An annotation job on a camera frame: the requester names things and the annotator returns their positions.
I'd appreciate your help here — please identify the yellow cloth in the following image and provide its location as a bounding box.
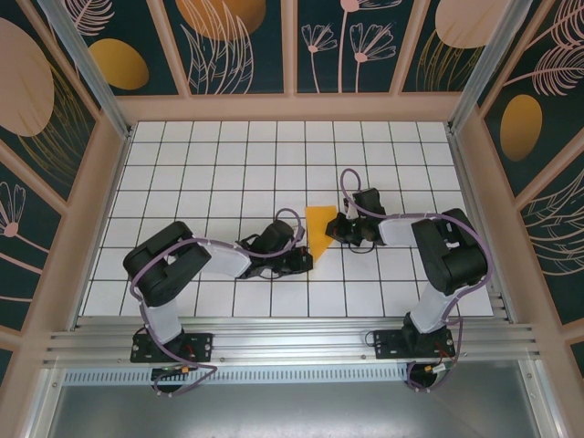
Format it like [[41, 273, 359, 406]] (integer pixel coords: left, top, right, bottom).
[[304, 204, 338, 266]]

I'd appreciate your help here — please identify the grey metal plate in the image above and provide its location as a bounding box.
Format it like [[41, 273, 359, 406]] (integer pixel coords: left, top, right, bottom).
[[43, 381, 542, 438]]

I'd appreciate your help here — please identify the small electronics connector board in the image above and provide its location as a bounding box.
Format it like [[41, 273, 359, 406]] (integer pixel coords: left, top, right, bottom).
[[423, 360, 458, 376], [152, 363, 201, 381]]

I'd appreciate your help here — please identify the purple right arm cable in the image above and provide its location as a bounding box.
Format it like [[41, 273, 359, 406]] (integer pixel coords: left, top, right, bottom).
[[340, 167, 496, 394]]

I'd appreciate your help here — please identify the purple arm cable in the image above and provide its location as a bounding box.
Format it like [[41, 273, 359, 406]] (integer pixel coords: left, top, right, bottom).
[[130, 207, 306, 399], [340, 167, 496, 394]]

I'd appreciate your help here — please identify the aluminium mounting rail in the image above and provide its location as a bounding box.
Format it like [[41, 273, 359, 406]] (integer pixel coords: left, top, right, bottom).
[[43, 314, 544, 367]]

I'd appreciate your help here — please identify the slotted grey cable duct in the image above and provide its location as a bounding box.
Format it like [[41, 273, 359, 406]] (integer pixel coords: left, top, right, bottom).
[[63, 367, 412, 385]]

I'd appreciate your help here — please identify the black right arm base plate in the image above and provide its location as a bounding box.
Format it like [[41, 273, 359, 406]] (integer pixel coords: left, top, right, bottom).
[[372, 328, 456, 361]]

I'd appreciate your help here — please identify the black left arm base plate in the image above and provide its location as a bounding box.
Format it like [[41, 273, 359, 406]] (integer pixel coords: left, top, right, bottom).
[[130, 331, 215, 364]]

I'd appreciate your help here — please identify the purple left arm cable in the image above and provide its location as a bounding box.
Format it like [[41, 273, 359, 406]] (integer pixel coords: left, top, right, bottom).
[[130, 207, 306, 399]]

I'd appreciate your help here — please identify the aluminium frame post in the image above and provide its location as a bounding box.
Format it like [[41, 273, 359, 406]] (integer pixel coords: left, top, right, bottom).
[[38, 0, 134, 141], [445, 0, 522, 134]]

